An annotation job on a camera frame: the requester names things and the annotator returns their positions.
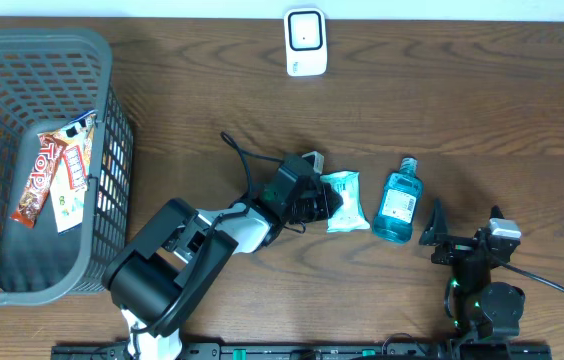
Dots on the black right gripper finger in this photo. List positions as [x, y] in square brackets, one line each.
[436, 230]
[496, 213]

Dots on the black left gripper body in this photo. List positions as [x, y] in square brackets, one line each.
[307, 206]

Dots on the blue mouthwash bottle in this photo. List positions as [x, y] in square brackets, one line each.
[402, 192]

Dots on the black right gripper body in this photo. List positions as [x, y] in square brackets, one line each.
[455, 249]

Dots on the white barcode scanner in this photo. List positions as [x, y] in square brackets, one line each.
[305, 42]

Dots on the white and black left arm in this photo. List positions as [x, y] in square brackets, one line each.
[162, 275]

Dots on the brown chocolate bar wrapper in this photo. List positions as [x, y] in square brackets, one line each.
[39, 182]

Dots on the white snack bag red label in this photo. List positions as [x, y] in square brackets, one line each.
[70, 182]

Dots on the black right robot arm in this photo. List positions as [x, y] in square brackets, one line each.
[483, 310]

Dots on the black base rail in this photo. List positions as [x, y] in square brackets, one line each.
[214, 351]

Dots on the grey plastic shopping basket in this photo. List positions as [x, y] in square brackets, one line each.
[47, 78]

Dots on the teal wet wipes pack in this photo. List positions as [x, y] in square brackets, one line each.
[349, 216]

